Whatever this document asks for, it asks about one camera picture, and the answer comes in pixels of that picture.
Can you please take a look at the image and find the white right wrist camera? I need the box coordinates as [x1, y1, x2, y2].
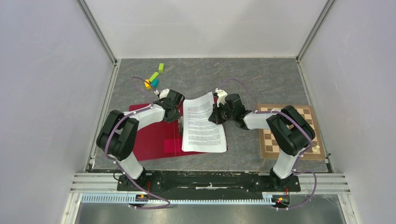
[213, 88, 228, 107]

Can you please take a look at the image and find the light green block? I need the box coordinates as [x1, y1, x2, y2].
[158, 63, 164, 73]

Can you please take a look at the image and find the aluminium frame rail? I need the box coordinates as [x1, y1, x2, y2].
[71, 173, 350, 206]

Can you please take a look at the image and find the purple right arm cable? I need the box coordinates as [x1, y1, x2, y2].
[219, 77, 318, 211]

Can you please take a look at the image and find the orange yellow block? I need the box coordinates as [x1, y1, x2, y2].
[144, 79, 151, 90]

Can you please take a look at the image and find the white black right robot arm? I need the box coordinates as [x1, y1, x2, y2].
[208, 89, 316, 190]

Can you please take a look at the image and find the red clip file folder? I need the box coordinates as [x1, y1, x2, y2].
[128, 96, 229, 161]

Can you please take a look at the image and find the cream chess pawn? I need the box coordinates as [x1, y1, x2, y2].
[310, 145, 321, 154]

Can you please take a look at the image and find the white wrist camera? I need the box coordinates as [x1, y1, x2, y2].
[154, 89, 170, 99]
[213, 88, 228, 107]

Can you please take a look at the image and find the wooden chessboard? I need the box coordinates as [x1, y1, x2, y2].
[258, 105, 326, 161]

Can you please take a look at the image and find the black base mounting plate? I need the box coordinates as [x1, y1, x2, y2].
[135, 170, 301, 193]

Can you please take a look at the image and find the teal block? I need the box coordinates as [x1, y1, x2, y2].
[151, 78, 159, 88]

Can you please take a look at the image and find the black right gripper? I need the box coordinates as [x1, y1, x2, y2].
[209, 101, 235, 125]

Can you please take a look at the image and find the printed text paper sheet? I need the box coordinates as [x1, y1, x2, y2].
[182, 92, 227, 153]

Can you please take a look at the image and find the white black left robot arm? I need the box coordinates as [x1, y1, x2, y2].
[96, 89, 185, 190]

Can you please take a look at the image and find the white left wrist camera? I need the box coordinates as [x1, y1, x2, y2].
[154, 89, 170, 99]

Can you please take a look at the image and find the silver metal folder clip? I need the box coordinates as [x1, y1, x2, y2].
[177, 116, 184, 135]

